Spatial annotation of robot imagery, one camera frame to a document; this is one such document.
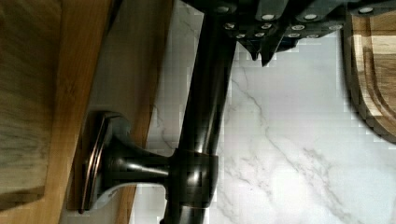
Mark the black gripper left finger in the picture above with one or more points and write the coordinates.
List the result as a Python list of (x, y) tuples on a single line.
[(259, 25)]

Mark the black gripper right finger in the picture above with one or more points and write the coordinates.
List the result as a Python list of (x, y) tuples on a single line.
[(322, 17)]

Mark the wooden cutting board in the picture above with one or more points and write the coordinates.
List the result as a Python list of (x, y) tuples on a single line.
[(369, 57)]

